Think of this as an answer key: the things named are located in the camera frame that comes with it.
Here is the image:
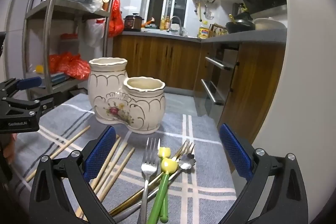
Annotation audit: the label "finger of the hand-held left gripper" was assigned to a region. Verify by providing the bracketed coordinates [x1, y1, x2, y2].
[0, 76, 43, 98]
[0, 91, 65, 119]

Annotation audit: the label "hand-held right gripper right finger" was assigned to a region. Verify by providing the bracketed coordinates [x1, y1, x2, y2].
[219, 123, 309, 224]

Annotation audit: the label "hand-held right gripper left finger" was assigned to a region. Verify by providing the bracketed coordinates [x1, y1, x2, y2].
[29, 125, 117, 224]

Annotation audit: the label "silver fork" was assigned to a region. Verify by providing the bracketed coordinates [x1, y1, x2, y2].
[137, 137, 161, 224]

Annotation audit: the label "cream floral ceramic utensil holder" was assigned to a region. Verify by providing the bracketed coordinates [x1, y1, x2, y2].
[88, 57, 166, 134]

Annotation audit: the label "yellow tulip green-handled spoon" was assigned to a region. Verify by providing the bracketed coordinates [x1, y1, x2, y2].
[158, 147, 172, 223]
[147, 157, 179, 224]

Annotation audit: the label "person's left hand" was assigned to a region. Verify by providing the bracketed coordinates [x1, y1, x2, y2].
[3, 133, 18, 165]

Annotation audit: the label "crumpled red plastic bag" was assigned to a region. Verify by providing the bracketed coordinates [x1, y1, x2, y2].
[49, 52, 91, 80]

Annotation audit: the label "silver flower-shaped spoon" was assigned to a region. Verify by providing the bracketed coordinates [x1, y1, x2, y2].
[123, 153, 197, 214]

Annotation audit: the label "grey plaid tablecloth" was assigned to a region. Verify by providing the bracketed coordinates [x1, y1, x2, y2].
[8, 93, 238, 224]

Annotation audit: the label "gold fork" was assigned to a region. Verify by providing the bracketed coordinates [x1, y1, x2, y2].
[108, 140, 196, 216]

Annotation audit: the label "large red-lidded plastic jar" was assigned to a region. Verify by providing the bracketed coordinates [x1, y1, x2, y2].
[60, 33, 79, 56]

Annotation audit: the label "stainless built-in drawer appliance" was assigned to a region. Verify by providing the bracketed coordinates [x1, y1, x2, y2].
[201, 43, 240, 122]

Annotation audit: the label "metal shelf rack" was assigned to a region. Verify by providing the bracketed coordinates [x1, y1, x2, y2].
[21, 0, 125, 101]

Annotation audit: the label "hanging white plastic bag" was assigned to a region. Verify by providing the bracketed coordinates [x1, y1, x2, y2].
[84, 18, 106, 47]

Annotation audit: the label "hanging red plastic bag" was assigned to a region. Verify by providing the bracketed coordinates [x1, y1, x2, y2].
[108, 0, 124, 38]

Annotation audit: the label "wooden base cabinets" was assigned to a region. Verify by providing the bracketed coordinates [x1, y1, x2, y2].
[112, 34, 287, 135]

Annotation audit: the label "grey kitchen countertop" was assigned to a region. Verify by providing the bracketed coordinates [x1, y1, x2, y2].
[121, 28, 288, 44]

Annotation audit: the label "dark rice cooker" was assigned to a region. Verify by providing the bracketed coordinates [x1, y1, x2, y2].
[123, 13, 145, 31]

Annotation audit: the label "wooden bottle rack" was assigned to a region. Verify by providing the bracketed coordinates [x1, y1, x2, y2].
[209, 23, 227, 37]

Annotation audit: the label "yellow cooking oil bottle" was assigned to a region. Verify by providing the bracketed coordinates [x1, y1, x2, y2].
[197, 25, 210, 39]

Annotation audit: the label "black wok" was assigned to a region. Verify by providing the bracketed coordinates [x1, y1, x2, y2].
[226, 14, 256, 34]

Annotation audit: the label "white ceramic pot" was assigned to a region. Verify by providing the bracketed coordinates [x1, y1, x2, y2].
[253, 17, 287, 31]

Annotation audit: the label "steel kitchen faucet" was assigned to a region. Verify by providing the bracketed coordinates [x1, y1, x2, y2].
[169, 16, 184, 36]

